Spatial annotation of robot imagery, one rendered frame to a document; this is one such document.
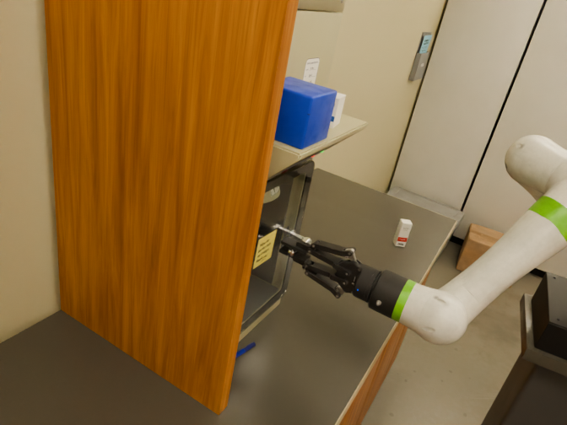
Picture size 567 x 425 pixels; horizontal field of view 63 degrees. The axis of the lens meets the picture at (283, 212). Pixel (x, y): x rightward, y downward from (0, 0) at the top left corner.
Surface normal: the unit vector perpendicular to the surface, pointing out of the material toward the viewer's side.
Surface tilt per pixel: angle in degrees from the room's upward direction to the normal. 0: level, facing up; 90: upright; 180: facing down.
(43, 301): 90
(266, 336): 0
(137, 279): 90
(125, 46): 90
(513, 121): 90
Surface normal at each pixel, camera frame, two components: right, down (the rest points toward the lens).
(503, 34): -0.50, 0.32
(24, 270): 0.85, 0.37
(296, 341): 0.18, -0.87
